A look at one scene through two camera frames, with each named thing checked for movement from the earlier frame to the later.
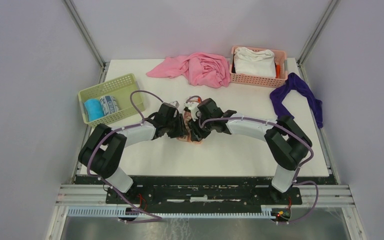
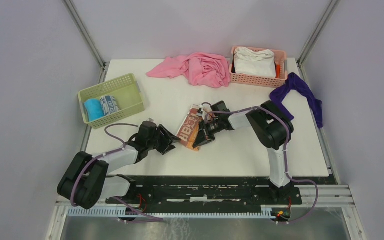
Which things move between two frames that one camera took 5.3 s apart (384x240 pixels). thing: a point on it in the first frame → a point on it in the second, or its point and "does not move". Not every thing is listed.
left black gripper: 180,129 → 168,138
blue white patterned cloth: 109,104 does not move
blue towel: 94,109 does not move
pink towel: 199,69 does not move
